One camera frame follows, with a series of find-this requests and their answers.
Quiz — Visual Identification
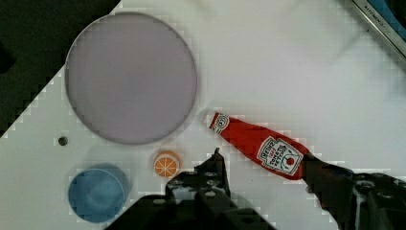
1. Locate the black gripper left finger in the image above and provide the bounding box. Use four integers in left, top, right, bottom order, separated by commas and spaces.
165, 148, 231, 204

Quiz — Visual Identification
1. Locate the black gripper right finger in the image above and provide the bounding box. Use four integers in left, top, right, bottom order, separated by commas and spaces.
301, 154, 406, 230

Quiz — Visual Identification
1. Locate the red ketchup bottle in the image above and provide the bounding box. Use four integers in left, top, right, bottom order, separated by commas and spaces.
203, 110, 309, 180

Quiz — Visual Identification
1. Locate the orange slice toy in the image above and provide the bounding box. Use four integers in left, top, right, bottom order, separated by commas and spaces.
153, 150, 182, 178

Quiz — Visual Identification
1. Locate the blue round cup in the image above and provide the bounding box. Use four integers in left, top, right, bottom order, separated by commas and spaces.
67, 164, 130, 223

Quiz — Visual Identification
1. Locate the round grey plate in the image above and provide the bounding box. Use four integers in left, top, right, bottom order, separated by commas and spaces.
65, 12, 198, 145

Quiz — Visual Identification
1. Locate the silver toaster oven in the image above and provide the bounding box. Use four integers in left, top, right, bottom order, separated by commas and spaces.
345, 0, 406, 58

